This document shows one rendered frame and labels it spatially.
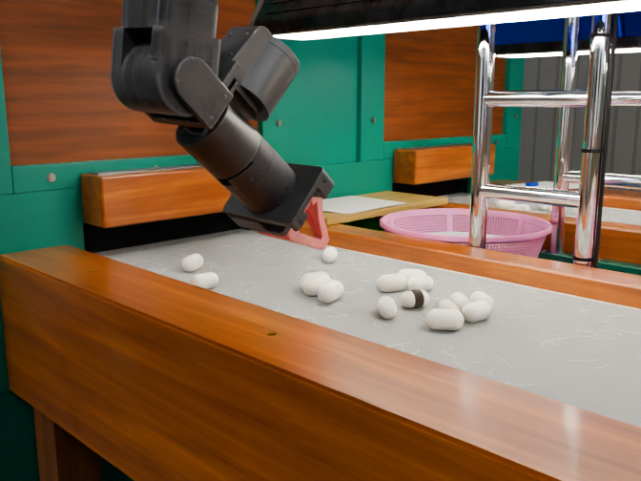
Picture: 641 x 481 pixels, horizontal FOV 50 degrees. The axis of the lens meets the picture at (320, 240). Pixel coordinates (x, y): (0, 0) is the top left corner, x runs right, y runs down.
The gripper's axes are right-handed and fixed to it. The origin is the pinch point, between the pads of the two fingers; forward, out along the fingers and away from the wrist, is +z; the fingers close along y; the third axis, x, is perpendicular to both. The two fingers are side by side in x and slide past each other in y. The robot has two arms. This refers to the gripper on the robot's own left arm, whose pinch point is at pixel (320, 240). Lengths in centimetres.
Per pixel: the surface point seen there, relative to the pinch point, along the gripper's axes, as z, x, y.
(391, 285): 11.4, -1.5, -2.0
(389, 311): 5.4, 3.6, -8.1
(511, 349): 7.0, 3.4, -21.0
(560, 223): 44, -31, -1
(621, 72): 121, -135, 41
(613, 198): 73, -56, 6
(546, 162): 141, -111, 65
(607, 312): 19.8, -7.7, -22.5
